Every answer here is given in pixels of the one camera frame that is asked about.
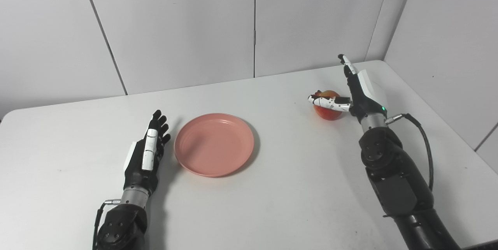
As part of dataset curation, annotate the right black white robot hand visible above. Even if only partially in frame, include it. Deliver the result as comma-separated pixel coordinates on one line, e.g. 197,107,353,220
308,54,388,123

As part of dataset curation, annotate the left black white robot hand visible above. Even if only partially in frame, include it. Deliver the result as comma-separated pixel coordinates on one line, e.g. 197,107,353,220
123,110,172,197

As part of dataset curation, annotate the red pomegranate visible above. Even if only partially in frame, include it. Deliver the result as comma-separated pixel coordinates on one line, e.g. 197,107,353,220
314,90,344,121

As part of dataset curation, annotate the pink round plate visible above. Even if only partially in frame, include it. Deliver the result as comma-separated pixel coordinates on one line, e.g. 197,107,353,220
174,113,255,178

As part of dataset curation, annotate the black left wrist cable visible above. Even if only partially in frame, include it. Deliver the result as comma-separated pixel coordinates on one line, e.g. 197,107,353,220
91,199,121,250

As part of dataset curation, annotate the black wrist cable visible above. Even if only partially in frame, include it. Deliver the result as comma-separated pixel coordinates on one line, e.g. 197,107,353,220
384,113,435,192
91,199,121,250

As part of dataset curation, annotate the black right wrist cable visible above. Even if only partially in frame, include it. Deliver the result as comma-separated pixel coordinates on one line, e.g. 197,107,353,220
384,113,435,192

